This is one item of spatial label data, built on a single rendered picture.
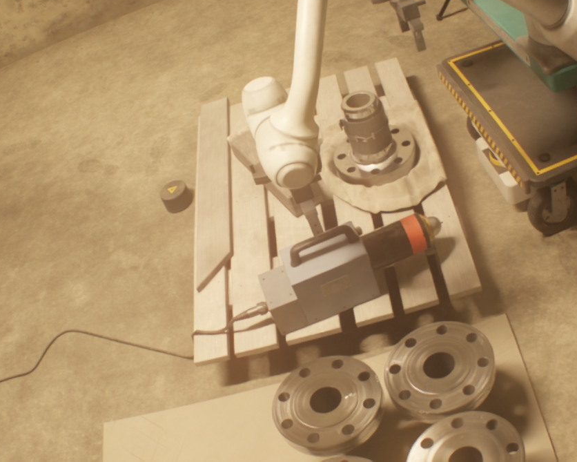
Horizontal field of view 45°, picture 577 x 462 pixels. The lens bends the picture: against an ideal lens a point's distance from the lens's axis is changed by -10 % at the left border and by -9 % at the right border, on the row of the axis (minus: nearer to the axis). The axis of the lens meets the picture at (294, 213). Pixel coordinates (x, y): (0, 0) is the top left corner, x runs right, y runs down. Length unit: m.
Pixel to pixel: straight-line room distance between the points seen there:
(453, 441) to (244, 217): 1.14
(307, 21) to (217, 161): 1.22
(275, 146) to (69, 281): 1.48
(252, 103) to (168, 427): 0.99
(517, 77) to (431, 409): 1.14
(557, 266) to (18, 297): 1.95
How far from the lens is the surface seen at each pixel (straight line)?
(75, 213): 3.11
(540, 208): 2.18
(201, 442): 2.09
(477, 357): 1.71
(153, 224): 2.81
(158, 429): 2.18
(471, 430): 1.61
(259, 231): 2.34
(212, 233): 2.37
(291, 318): 1.99
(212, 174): 2.60
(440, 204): 2.22
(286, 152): 1.48
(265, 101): 1.61
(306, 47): 1.49
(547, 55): 1.86
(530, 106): 2.23
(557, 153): 2.06
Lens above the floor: 1.66
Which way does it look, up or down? 40 degrees down
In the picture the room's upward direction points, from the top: 23 degrees counter-clockwise
